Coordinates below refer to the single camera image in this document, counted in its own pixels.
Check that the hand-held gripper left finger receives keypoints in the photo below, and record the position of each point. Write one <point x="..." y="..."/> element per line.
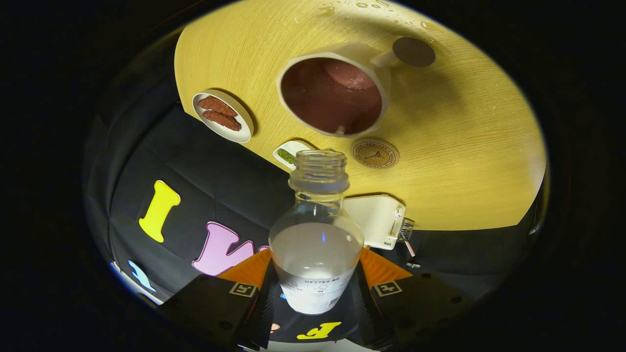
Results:
<point x="261" y="313"/>

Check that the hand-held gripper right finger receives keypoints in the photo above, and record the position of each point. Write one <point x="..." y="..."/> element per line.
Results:
<point x="364" y="313"/>

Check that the clear juice bottle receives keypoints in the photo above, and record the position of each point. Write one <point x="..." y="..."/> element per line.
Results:
<point x="315" y="254"/>

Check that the round wooden coaster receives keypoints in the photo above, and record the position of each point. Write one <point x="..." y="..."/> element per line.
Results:
<point x="375" y="153"/>

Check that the pink striped straw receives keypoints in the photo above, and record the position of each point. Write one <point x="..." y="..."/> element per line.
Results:
<point x="410" y="248"/>

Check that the white toaster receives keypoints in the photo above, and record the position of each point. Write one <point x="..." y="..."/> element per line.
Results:
<point x="371" y="220"/>

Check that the white divided bean dish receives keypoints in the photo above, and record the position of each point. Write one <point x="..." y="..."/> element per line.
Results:
<point x="297" y="148"/>

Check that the white oval plate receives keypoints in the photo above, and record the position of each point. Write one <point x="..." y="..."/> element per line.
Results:
<point x="244" y="128"/>

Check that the wooden table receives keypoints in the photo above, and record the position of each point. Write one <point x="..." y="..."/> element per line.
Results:
<point x="464" y="146"/>

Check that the red meat piece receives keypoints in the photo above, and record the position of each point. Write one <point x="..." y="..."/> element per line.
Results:
<point x="222" y="120"/>
<point x="216" y="105"/>

